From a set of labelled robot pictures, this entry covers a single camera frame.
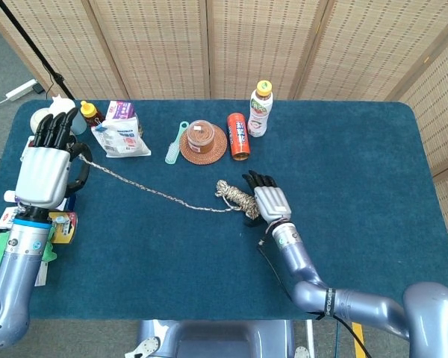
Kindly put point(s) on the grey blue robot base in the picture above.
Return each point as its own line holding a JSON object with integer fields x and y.
{"x": 216, "y": 339}

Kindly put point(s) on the blue carpet table mat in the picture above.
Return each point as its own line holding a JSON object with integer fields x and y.
{"x": 321, "y": 186}

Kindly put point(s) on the black tripod pole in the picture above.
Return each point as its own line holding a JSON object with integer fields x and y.
{"x": 22, "y": 33}

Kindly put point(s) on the toothpaste tube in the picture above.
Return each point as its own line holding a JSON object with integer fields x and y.
{"x": 9, "y": 195}

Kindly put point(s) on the blue binder clip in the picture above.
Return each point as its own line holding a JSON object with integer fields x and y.
{"x": 101, "y": 128}

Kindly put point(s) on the purple white package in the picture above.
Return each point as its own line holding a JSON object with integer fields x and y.
{"x": 121, "y": 110}

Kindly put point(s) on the green cloth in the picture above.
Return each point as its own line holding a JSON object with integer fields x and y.
{"x": 0, "y": 250}

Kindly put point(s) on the orange drink can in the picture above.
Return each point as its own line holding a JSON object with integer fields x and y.
{"x": 238, "y": 136}

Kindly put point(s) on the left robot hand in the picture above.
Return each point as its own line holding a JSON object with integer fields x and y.
{"x": 43, "y": 175}

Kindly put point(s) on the yellow red blister pack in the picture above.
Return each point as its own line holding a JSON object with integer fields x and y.
{"x": 65, "y": 227}

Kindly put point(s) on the white metal post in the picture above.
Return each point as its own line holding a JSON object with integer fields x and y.
{"x": 310, "y": 337}

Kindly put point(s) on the white round bowl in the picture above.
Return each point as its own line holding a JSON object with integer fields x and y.
{"x": 35, "y": 119}

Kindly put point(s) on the white pouch blue print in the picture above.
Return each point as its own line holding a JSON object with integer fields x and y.
{"x": 123, "y": 141}

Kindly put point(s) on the blue white milk carton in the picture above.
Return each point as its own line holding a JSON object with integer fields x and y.
{"x": 6, "y": 218}

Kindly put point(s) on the clear jar brown contents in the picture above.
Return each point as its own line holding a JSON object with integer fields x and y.
{"x": 200, "y": 136}

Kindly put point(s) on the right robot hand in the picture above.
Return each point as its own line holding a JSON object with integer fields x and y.
{"x": 272, "y": 203}

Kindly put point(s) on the peach drink bottle yellow cap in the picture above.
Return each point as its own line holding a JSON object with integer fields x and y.
{"x": 259, "y": 115}

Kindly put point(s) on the honey bottle yellow cap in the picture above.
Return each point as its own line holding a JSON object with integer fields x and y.
{"x": 89, "y": 112}

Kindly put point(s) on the mint green scrub brush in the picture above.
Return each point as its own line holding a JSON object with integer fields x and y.
{"x": 173, "y": 151}

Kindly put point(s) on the white perforated metal bracket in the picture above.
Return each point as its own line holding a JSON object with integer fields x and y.
{"x": 302, "y": 352}
{"x": 147, "y": 347}

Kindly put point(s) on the round woven rattan coaster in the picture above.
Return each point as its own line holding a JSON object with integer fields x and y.
{"x": 220, "y": 143}

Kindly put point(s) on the white jug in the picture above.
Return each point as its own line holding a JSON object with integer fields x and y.
{"x": 61, "y": 104}

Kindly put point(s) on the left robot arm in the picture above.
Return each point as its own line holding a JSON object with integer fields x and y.
{"x": 15, "y": 279}

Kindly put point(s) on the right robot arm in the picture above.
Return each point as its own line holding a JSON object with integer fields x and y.
{"x": 358, "y": 302}

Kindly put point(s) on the white power strip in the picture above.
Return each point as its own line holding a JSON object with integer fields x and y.
{"x": 20, "y": 90}

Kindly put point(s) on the small white purple box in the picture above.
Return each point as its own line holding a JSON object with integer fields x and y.
{"x": 42, "y": 274}

